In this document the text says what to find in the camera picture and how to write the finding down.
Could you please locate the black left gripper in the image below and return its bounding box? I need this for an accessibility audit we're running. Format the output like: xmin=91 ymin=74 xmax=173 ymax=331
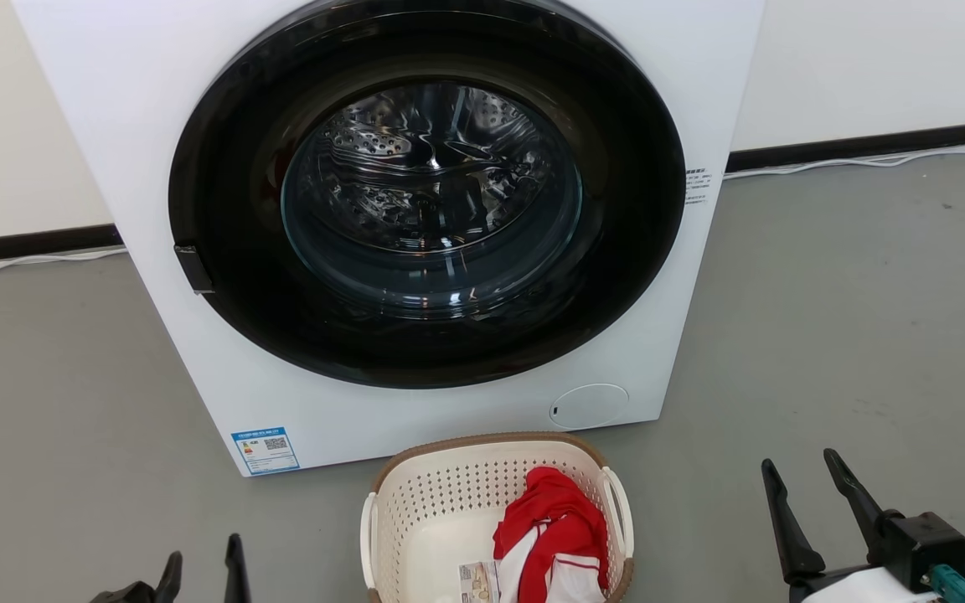
xmin=89 ymin=533 xmax=250 ymax=603

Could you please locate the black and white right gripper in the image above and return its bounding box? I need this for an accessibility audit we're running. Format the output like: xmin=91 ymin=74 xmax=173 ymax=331
xmin=761 ymin=449 xmax=965 ymax=603

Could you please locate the cream plastic laundry basket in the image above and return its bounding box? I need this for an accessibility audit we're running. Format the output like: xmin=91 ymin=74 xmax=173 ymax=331
xmin=359 ymin=432 xmax=636 ymax=603

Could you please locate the blue energy label sticker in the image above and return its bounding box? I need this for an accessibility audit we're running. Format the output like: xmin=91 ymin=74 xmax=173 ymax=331
xmin=231 ymin=427 xmax=301 ymax=476

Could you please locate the round white filter cover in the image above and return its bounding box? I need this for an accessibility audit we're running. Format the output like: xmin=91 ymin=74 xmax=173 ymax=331
xmin=550 ymin=384 xmax=630 ymax=430

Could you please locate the red and white garment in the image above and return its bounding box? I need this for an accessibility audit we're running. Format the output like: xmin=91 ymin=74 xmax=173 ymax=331
xmin=493 ymin=466 xmax=611 ymax=603

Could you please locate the small printed paper card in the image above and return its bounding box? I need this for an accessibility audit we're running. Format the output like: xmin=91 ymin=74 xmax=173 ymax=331
xmin=458 ymin=559 xmax=502 ymax=603

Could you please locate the black round washer door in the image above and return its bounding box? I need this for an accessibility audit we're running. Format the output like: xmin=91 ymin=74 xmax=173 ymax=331
xmin=168 ymin=0 xmax=687 ymax=389

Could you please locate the steel washing drum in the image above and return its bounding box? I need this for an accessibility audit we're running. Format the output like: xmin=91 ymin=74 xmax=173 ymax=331
xmin=281 ymin=81 xmax=584 ymax=311

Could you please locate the white front-load washing machine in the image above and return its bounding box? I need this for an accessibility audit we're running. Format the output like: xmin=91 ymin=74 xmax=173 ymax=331
xmin=12 ymin=0 xmax=766 ymax=477

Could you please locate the teal cable connector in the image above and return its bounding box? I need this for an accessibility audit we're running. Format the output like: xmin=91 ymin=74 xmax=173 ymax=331
xmin=928 ymin=564 xmax=962 ymax=603

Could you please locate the grey washer door handle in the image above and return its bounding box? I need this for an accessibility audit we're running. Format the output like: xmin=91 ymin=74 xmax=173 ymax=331
xmin=174 ymin=245 xmax=215 ymax=295

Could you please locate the white floor cable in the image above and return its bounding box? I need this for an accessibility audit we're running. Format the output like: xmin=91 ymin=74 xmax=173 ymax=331
xmin=724 ymin=141 xmax=965 ymax=181
xmin=0 ymin=247 xmax=127 ymax=279

